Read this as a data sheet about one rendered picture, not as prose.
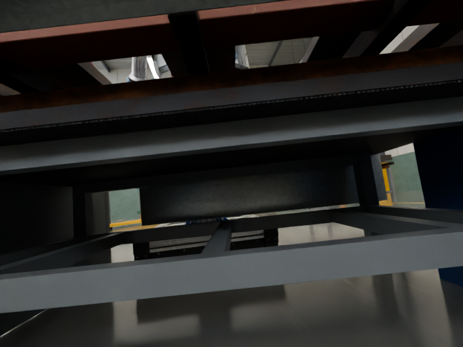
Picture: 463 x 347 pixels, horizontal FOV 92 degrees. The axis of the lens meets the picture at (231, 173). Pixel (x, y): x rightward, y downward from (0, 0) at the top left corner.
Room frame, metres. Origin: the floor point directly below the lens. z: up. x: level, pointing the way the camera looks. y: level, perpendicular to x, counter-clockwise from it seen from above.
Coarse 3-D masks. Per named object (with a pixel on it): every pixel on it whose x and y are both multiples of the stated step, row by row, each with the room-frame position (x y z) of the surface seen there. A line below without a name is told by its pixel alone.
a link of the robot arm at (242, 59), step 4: (236, 48) 1.36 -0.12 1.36; (240, 48) 1.36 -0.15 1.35; (244, 48) 1.37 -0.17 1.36; (236, 52) 1.38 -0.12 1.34; (240, 52) 1.38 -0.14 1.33; (244, 52) 1.38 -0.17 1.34; (240, 56) 1.39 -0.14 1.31; (244, 56) 1.40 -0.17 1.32; (236, 60) 1.42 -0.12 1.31; (240, 60) 1.40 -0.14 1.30; (244, 60) 1.41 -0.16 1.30; (240, 64) 1.42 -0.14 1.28; (244, 64) 1.42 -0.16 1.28; (248, 64) 1.44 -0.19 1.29
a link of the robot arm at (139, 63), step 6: (132, 60) 1.28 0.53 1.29; (138, 60) 1.27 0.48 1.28; (144, 60) 1.28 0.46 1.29; (132, 66) 1.30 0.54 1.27; (138, 66) 1.29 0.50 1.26; (144, 66) 1.31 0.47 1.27; (132, 72) 1.33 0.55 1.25; (138, 72) 1.32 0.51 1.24; (144, 72) 1.34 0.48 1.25; (132, 78) 1.34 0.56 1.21; (138, 78) 1.35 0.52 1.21; (144, 78) 1.37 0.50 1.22
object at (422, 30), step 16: (352, 32) 0.58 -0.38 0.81; (416, 32) 0.67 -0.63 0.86; (432, 32) 0.62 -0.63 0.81; (448, 32) 0.63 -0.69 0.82; (224, 48) 0.59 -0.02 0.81; (320, 48) 0.64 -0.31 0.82; (336, 48) 0.64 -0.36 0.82; (400, 48) 0.73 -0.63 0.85; (416, 48) 0.69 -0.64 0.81; (80, 64) 0.60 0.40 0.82; (176, 64) 0.64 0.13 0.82; (224, 64) 0.66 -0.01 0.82; (64, 80) 0.66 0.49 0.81; (80, 80) 0.67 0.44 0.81; (96, 80) 0.68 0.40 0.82
